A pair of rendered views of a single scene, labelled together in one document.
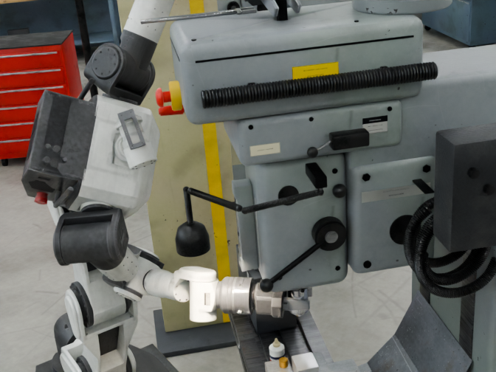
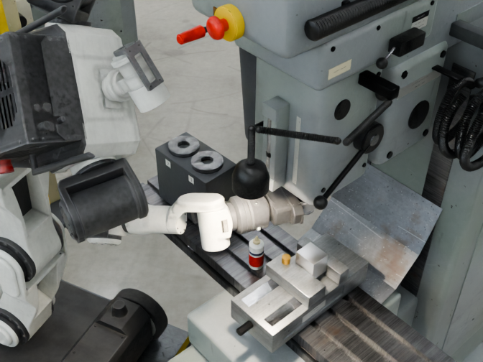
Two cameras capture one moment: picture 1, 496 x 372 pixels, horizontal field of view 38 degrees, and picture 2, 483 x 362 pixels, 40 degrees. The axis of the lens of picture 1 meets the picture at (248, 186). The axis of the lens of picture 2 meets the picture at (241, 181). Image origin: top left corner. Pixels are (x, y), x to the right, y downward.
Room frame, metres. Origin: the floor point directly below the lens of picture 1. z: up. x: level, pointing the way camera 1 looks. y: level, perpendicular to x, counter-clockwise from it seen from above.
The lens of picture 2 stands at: (0.56, 0.67, 2.27)
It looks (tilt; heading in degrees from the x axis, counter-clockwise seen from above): 40 degrees down; 327
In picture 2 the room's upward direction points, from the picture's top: straight up
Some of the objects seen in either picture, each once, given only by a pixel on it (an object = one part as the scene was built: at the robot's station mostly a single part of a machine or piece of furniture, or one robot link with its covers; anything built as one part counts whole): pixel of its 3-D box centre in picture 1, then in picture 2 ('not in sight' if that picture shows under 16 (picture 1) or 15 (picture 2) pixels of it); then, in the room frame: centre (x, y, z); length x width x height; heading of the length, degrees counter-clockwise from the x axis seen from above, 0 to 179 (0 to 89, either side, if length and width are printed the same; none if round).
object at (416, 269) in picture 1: (443, 238); (462, 116); (1.31, -0.39, 1.45); 0.18 x 0.16 x 0.21; 98
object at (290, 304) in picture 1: (296, 305); (310, 207); (1.44, -0.09, 1.23); 0.06 x 0.02 x 0.03; 78
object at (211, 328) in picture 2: not in sight; (295, 317); (1.47, -0.10, 0.79); 0.50 x 0.35 x 0.12; 98
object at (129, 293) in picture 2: not in sight; (139, 314); (1.94, 0.18, 0.50); 0.20 x 0.05 x 0.20; 31
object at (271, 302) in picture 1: (260, 297); (269, 207); (1.49, -0.01, 1.23); 0.13 x 0.12 x 0.10; 168
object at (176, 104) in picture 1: (175, 95); (228, 22); (1.43, 0.13, 1.76); 0.06 x 0.02 x 0.06; 8
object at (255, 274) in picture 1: (265, 282); (196, 179); (1.88, -0.03, 1.03); 0.22 x 0.12 x 0.20; 12
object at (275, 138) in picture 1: (307, 116); (336, 19); (1.47, -0.14, 1.68); 0.34 x 0.24 x 0.10; 98
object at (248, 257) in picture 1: (245, 225); (274, 145); (1.45, 0.01, 1.45); 0.04 x 0.04 x 0.21; 8
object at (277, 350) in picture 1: (277, 355); (256, 251); (1.58, -0.04, 0.99); 0.04 x 0.04 x 0.11
